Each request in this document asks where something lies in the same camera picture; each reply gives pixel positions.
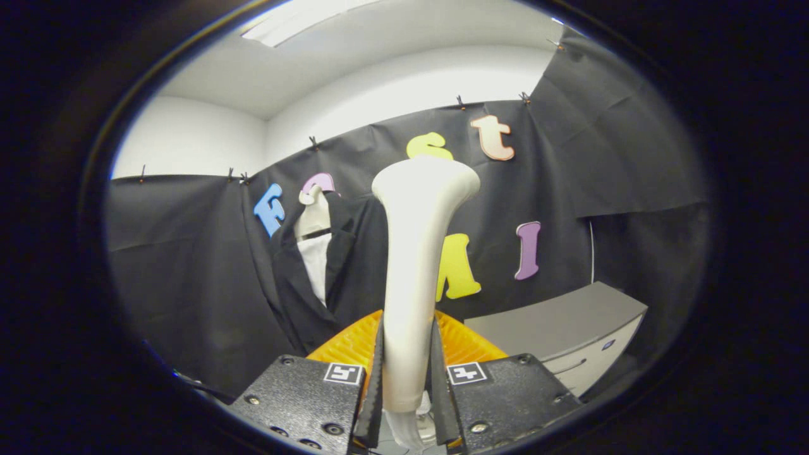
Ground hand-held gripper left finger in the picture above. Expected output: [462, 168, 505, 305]
[228, 310, 385, 454]

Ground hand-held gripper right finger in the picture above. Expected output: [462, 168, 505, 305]
[431, 310, 582, 454]

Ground black blazer jacket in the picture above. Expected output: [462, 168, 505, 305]
[271, 191, 389, 355]

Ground white garment steamer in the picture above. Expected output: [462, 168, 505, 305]
[371, 156, 481, 451]

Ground grey cabinet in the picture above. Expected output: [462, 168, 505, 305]
[465, 281, 650, 399]

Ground white mannequin torso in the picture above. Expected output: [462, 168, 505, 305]
[294, 185, 334, 307]

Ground black backdrop cloth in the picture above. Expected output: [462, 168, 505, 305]
[106, 27, 709, 399]

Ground ceiling light panel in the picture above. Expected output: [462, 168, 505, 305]
[240, 0, 380, 48]

